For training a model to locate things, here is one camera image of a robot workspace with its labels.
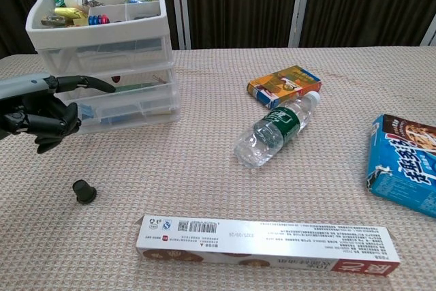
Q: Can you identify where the grey metal screen frame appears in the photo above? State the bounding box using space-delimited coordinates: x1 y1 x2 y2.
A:
169 0 191 50
419 20 436 46
288 0 314 48

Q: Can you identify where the coloured clips row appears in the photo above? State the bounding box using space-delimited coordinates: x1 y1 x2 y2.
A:
88 14 110 26

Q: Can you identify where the orange yellow snack box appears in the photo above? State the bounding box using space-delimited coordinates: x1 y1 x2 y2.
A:
247 65 324 110

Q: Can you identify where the clear water bottle green label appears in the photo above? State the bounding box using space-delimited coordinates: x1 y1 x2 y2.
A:
233 90 322 169

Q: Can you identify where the clear drawer under tray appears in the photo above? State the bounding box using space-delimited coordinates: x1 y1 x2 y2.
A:
36 35 174 77

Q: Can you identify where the white plastic drawer organizer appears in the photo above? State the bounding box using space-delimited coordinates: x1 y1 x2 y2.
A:
25 0 181 135

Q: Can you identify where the clear lowest drawer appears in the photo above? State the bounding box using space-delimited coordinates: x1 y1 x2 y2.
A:
66 86 181 135

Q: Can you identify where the colourful snack packet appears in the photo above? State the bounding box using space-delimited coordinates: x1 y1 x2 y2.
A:
41 15 74 28

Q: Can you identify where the long white red box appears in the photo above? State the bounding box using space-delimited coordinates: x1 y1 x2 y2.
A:
135 215 402 277

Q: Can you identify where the small black cap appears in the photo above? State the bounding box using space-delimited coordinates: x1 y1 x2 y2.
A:
72 179 99 205

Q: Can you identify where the blue cookie box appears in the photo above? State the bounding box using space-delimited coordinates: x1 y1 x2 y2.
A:
366 113 436 219

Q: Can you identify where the yellow wrapper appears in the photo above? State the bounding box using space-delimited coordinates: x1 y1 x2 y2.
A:
53 7 89 19

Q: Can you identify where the beige woven tablecloth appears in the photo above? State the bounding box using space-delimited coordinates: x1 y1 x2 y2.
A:
0 44 436 291

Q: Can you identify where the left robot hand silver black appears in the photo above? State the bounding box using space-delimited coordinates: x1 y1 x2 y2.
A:
0 72 116 155

